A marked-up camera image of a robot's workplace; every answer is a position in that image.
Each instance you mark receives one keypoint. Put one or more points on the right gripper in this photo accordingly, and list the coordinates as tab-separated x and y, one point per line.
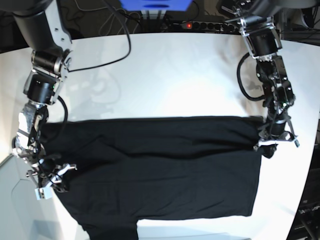
46	173

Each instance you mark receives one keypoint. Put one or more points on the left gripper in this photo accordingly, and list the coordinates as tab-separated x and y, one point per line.
273	133

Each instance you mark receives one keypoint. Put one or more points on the black T-shirt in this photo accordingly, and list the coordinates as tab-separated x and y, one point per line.
157	169

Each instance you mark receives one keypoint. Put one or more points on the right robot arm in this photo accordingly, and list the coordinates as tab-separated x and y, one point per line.
42	27

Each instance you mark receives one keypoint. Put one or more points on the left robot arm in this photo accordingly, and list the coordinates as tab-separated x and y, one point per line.
257	28

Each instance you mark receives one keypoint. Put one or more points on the black power strip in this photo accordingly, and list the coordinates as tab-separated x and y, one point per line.
204	26

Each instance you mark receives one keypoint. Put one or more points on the blue plastic box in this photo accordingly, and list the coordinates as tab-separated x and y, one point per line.
167	5

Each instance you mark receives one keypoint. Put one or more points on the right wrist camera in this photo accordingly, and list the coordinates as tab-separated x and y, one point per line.
43	193

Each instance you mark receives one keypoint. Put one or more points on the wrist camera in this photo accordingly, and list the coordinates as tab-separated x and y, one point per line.
43	193
296	142

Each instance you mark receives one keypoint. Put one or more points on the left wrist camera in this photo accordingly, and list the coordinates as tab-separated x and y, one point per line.
296	142

